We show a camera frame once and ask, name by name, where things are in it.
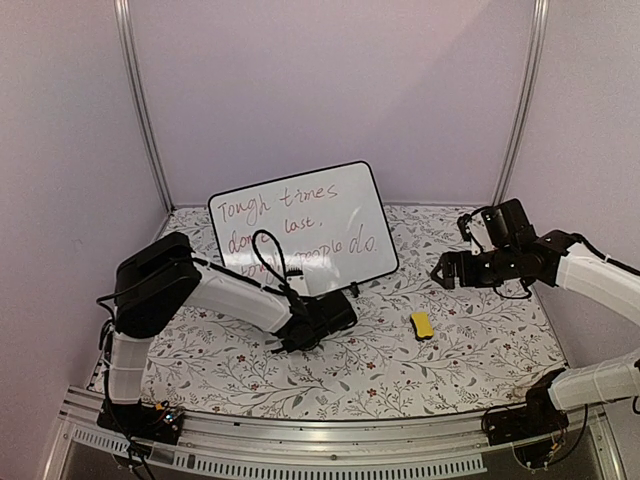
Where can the black whiteboard stand foot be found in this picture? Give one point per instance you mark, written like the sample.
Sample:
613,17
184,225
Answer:
354,289

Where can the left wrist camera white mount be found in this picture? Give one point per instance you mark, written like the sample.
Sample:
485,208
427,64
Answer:
297,281

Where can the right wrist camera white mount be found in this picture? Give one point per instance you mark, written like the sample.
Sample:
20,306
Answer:
490,228

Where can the aluminium corner post left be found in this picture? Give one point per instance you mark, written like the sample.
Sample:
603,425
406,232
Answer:
126,35

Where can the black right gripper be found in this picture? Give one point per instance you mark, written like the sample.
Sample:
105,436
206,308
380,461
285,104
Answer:
448,261

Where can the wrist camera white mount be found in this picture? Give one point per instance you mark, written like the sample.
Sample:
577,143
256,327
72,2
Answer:
297,281
490,228

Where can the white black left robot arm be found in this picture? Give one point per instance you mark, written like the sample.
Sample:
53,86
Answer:
152,285

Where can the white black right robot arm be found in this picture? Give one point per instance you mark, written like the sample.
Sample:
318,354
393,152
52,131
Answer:
594,303

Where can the white whiteboard black frame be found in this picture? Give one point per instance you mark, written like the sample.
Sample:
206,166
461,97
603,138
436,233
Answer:
328,222

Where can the yellow black whiteboard eraser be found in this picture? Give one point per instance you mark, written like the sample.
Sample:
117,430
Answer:
421,325

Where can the aluminium front rail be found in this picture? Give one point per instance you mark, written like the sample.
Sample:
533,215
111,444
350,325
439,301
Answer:
216,446

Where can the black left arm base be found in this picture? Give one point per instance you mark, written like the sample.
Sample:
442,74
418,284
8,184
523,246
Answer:
158,423

